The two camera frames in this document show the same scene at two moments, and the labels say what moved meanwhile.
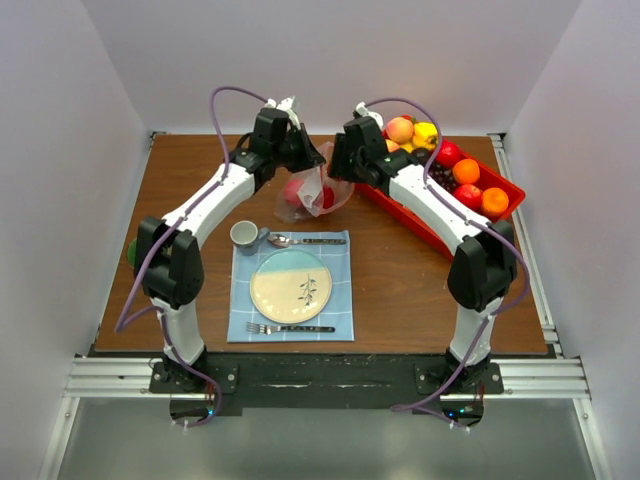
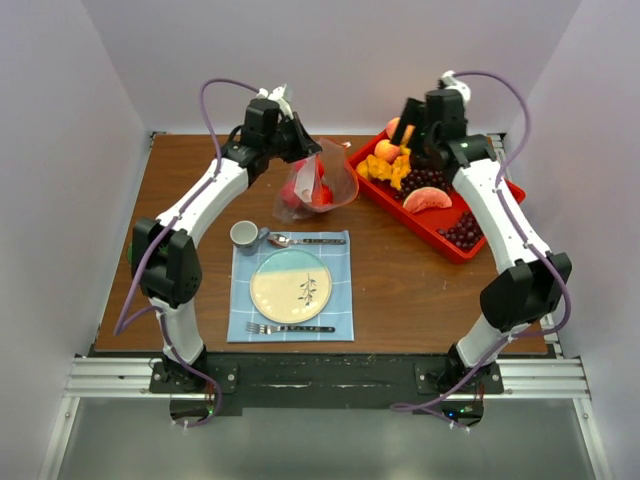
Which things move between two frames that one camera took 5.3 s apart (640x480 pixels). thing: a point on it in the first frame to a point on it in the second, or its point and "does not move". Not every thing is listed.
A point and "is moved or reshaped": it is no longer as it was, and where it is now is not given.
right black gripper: (337, 166) to (413, 114)
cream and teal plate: (291, 286) does not move
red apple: (328, 197) is moved or reshaped
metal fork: (268, 329) does not move
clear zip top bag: (311, 192) does not move
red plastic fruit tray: (487, 178) does not move
